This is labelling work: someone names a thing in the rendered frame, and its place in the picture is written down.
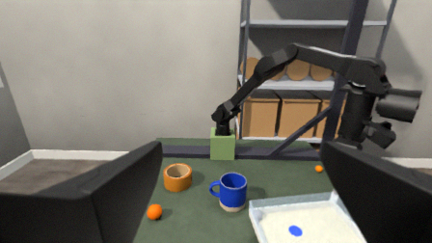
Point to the orange ball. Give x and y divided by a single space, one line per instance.
155 211
319 169

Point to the blue ceramic mug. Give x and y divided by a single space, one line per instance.
232 198

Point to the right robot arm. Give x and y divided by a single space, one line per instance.
395 104

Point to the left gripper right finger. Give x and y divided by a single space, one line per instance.
388 202

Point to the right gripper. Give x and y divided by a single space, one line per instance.
350 128

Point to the orange cylinder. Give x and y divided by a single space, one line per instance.
177 184

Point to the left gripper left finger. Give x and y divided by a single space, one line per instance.
103 205

